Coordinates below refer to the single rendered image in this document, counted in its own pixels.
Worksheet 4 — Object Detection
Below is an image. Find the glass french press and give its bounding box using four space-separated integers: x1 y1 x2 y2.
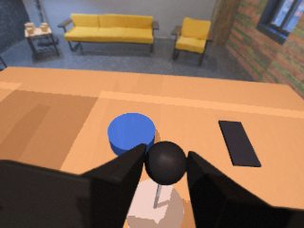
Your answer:
126 141 188 228

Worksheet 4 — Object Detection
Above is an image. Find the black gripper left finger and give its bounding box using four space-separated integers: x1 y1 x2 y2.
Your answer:
0 143 147 228

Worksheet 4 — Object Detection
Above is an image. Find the blue cylinder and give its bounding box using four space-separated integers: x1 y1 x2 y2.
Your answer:
107 113 156 157

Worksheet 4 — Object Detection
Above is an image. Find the dark grey flat rectangular slab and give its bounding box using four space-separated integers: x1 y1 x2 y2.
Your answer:
218 120 262 167

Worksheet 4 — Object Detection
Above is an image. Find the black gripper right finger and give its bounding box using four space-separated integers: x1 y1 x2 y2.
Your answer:
186 151 304 228

